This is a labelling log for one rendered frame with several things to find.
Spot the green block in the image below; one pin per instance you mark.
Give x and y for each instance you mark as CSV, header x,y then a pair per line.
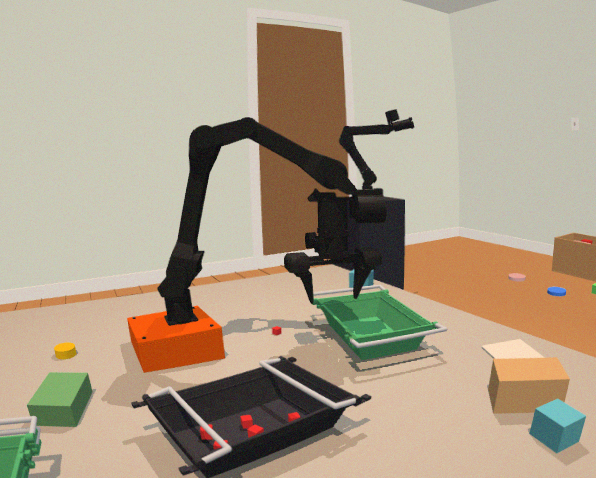
x,y
61,399

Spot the yellow short cylinder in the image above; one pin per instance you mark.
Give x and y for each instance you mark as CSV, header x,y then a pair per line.
x,y
65,350

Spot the teal cube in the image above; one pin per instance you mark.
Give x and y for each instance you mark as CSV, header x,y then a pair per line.
x,y
368,282
557,425

